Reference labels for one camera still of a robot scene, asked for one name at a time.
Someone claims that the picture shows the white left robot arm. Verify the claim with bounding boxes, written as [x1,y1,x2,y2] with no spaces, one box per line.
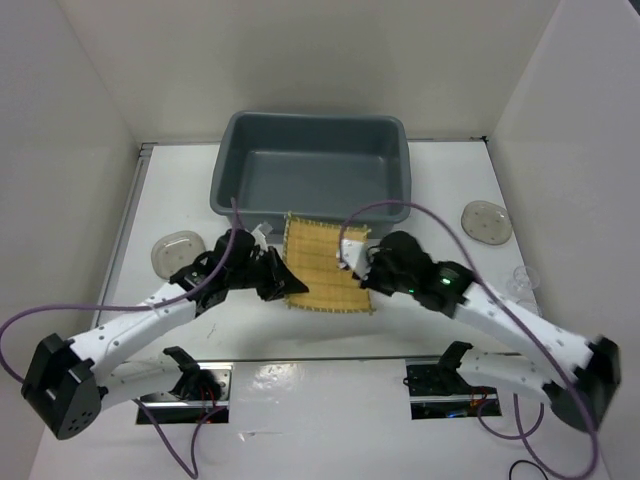
[21,230,309,440]

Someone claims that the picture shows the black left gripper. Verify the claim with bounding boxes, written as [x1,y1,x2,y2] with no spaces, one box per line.
[226,245,308,301]

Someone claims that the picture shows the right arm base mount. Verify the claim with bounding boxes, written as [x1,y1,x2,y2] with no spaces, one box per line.
[402,359,502,420]

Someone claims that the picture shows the clear plastic cup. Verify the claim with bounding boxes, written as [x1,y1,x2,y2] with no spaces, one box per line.
[517,299,542,316]
[507,265,540,295]

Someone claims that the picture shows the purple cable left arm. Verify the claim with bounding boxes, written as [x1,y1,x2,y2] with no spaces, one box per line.
[0,197,241,476]

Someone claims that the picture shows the black cable loop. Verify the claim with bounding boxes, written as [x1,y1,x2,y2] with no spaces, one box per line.
[508,459,549,480]

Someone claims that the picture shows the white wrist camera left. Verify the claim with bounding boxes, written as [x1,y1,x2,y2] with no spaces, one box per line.
[251,222,273,250]

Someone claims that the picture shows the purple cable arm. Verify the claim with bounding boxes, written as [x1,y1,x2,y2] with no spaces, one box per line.
[338,199,600,479]
[0,197,241,476]

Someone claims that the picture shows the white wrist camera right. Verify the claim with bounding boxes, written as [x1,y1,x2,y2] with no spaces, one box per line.
[336,239,370,280]

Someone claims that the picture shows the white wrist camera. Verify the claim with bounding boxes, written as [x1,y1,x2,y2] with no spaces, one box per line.
[336,239,370,280]
[251,222,273,250]

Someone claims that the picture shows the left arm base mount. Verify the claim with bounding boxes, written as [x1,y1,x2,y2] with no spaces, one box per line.
[140,362,233,425]

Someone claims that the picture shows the grey plastic bin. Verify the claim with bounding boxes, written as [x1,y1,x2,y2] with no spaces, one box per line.
[210,111,412,236]

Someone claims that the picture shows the clear square plate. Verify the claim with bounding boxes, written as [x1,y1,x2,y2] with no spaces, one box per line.
[460,200,513,246]
[151,231,206,280]

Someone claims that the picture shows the yellow bamboo mat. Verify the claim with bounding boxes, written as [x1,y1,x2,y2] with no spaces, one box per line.
[283,214,374,314]

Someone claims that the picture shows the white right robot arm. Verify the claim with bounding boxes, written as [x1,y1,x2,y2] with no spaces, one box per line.
[341,231,621,432]

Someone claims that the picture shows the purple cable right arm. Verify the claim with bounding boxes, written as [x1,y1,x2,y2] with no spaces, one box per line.
[338,199,600,479]

